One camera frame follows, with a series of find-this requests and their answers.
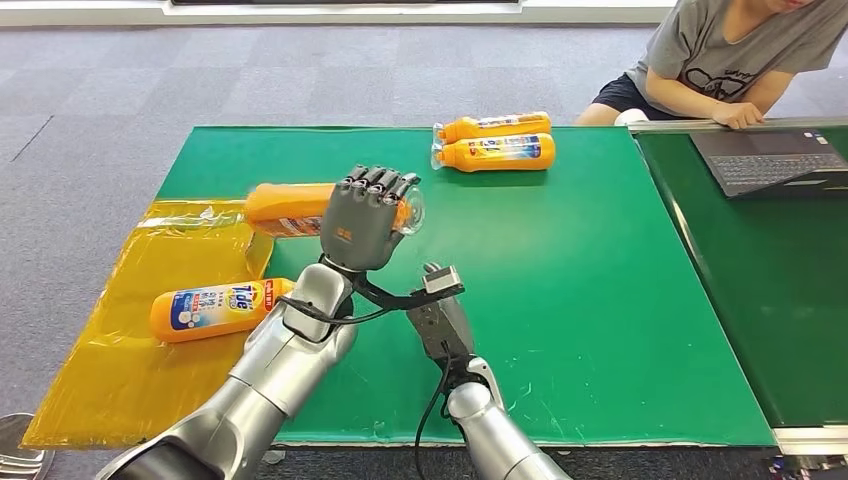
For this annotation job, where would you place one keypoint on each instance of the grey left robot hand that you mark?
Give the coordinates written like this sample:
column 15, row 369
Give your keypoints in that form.
column 361, row 225

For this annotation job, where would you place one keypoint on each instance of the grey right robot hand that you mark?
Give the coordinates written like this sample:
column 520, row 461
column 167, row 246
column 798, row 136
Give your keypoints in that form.
column 415, row 328

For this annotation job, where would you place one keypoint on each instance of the orange detergent bottle clear cap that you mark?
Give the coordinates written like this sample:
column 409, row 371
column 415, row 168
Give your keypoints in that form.
column 497, row 153
column 493, row 126
column 285, row 208

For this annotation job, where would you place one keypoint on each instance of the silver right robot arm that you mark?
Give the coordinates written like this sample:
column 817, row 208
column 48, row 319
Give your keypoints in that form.
column 497, row 430

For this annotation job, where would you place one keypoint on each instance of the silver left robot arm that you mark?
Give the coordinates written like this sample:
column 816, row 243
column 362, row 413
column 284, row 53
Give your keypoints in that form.
column 265, row 391

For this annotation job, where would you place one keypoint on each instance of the orange Tide detergent bottle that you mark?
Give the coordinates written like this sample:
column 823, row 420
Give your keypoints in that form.
column 212, row 308

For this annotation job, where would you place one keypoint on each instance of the large green table mat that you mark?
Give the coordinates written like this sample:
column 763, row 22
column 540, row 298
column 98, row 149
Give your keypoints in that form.
column 563, row 265

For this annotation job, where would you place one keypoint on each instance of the yellow plastic sheet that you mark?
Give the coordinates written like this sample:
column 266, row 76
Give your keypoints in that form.
column 119, row 378

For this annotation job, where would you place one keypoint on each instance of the dark green side table surface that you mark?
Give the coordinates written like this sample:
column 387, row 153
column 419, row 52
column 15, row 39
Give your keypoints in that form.
column 762, row 278

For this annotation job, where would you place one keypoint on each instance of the person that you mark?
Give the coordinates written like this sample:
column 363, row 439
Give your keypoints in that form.
column 702, row 53

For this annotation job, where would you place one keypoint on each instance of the dark grey laptop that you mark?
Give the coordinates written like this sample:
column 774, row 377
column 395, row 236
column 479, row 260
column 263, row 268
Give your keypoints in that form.
column 762, row 162

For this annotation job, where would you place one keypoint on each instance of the person's hand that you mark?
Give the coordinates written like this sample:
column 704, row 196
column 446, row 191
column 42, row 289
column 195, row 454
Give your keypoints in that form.
column 736, row 116

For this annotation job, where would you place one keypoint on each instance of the round silver metal base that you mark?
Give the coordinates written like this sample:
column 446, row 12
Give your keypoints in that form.
column 20, row 454

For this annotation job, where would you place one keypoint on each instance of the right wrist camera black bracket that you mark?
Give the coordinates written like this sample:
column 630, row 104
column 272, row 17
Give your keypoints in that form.
column 447, row 328

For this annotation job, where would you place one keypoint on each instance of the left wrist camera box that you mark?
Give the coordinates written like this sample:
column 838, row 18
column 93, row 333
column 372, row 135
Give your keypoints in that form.
column 442, row 281

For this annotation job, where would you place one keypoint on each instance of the aluminium table corner rail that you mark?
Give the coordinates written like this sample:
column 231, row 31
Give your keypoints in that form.
column 811, row 439

